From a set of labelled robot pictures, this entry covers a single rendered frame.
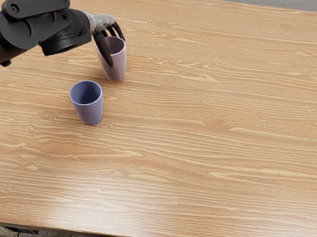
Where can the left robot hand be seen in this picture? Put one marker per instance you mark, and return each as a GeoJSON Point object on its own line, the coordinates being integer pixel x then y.
{"type": "Point", "coordinates": [102, 22]}

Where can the pale pink cup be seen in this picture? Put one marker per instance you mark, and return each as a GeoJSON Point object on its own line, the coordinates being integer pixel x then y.
{"type": "Point", "coordinates": [116, 62]}

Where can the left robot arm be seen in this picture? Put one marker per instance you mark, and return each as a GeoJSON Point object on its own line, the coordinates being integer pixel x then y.
{"type": "Point", "coordinates": [27, 28]}

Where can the blue-violet cup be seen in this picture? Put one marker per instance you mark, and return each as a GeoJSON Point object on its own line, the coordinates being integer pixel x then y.
{"type": "Point", "coordinates": [89, 107]}

